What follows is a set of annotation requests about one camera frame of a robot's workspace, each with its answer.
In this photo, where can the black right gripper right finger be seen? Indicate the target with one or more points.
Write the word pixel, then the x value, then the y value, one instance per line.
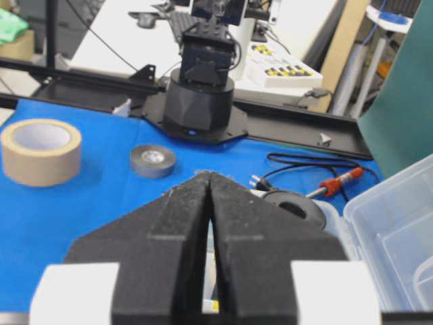
pixel 255 243

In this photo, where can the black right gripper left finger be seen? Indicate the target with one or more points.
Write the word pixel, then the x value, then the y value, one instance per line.
pixel 161 249

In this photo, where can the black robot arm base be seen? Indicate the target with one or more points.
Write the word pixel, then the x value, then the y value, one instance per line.
pixel 198 102

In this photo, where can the clear plastic toolbox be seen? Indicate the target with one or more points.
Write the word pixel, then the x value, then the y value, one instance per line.
pixel 388 225

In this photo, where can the black tape roll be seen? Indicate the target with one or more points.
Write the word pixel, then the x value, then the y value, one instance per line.
pixel 301 206

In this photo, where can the blue table mat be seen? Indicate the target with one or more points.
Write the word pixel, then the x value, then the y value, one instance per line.
pixel 38 225

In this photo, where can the beige masking tape roll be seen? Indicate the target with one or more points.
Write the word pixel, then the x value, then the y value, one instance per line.
pixel 41 152

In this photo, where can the white box with yellow labels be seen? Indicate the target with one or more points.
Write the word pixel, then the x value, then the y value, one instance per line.
pixel 272 67

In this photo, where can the dark green board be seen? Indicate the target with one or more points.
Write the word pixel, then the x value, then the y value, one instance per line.
pixel 397 128

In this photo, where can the black keyboard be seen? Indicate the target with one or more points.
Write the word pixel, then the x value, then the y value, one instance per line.
pixel 180 22

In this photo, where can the black vertical stand pole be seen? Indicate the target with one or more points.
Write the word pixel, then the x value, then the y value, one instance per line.
pixel 51 18

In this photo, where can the green cloth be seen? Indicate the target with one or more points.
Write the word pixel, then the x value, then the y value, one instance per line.
pixel 12 26

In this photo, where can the grey duct tape roll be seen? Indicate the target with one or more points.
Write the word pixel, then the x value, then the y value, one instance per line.
pixel 152 161

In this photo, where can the red handled soldering iron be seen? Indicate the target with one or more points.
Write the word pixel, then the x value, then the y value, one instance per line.
pixel 330 187

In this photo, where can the black aluminium rail frame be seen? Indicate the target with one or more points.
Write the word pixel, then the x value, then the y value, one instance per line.
pixel 294 127

